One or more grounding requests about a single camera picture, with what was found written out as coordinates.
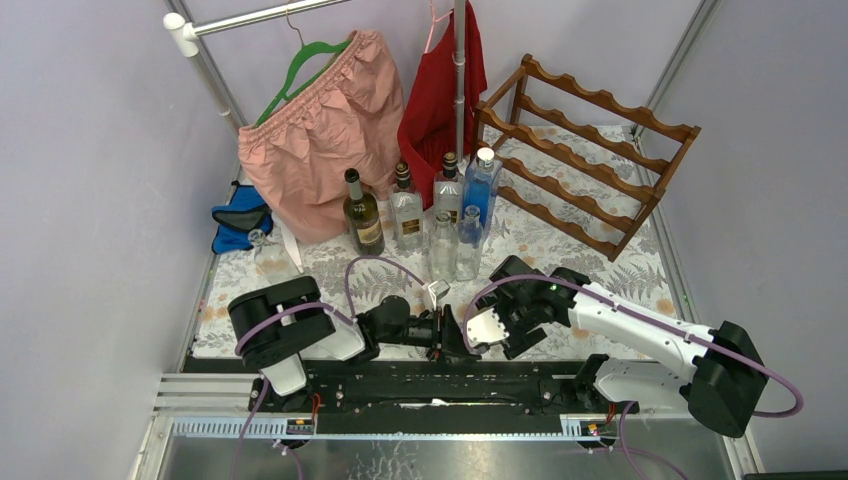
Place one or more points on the green clothes hanger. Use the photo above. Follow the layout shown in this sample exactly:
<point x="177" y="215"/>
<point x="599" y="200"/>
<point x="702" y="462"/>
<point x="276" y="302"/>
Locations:
<point x="304" y="54"/>

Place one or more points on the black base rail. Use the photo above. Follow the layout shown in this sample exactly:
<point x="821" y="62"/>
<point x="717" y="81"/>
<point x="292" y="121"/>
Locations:
<point x="520" y="399"/>

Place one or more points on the clear glass flask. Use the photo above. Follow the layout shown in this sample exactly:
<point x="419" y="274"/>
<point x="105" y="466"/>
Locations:
<point x="272" y="259"/>

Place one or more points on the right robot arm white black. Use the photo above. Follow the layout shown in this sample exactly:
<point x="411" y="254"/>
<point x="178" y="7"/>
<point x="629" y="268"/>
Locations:
<point x="706" y="371"/>

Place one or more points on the clear bottle black gold cap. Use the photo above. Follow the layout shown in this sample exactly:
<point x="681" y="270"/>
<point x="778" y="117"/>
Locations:
<point x="448" y="186"/>

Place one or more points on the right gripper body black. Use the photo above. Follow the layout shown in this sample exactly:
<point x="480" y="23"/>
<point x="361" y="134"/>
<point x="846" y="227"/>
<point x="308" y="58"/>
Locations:
<point x="518" y="319"/>

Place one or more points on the vertical metal pole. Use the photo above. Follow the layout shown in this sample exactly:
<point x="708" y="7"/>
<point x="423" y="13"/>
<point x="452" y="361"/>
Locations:
<point x="459" y="60"/>

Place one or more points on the small clear bottle bluish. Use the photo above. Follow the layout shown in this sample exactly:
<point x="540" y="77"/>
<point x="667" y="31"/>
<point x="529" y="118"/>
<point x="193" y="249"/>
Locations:
<point x="469" y="247"/>

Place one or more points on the dark green wine bottle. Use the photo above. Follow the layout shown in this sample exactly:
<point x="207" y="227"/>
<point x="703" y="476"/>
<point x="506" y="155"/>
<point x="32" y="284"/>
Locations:
<point x="363" y="217"/>

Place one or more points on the wooden wine rack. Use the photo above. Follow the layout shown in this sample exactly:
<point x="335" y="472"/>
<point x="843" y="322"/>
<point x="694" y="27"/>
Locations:
<point x="519" y="120"/>

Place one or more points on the clear square liquor bottle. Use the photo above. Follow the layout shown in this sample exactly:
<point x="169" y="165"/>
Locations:
<point x="407" y="209"/>

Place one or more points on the pink clothes hanger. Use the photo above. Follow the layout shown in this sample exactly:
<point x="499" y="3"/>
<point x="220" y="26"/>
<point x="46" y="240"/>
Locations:
<point x="440" y="12"/>

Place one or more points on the metal clothes rail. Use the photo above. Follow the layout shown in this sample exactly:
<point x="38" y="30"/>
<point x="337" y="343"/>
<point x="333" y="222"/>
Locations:
<point x="243" y="59"/>

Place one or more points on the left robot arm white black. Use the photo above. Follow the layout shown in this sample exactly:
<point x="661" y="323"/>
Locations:
<point x="273" y="325"/>

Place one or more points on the red garment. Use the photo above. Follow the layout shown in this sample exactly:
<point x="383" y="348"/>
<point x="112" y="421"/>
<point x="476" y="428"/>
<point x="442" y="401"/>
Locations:
<point x="428" y="127"/>

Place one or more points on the small clear glass bottle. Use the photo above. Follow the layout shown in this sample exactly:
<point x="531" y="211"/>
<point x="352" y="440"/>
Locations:
<point x="443" y="244"/>

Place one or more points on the blue glass bottle silver cap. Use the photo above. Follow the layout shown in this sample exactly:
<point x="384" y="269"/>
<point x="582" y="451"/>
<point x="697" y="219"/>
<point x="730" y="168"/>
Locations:
<point x="482" y="179"/>

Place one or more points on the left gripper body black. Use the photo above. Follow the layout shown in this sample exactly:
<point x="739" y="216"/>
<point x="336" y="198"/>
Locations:
<point x="427" y="333"/>

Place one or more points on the floral table mat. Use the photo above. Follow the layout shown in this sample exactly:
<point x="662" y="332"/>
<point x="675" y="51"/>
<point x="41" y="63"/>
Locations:
<point x="637" y="274"/>

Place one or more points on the blue black bag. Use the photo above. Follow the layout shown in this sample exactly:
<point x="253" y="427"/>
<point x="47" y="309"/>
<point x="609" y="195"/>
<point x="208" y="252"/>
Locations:
<point x="245" y="211"/>

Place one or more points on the pink skirt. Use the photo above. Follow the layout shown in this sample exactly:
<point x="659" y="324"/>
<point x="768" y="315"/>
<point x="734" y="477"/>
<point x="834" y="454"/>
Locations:
<point x="347" y="118"/>

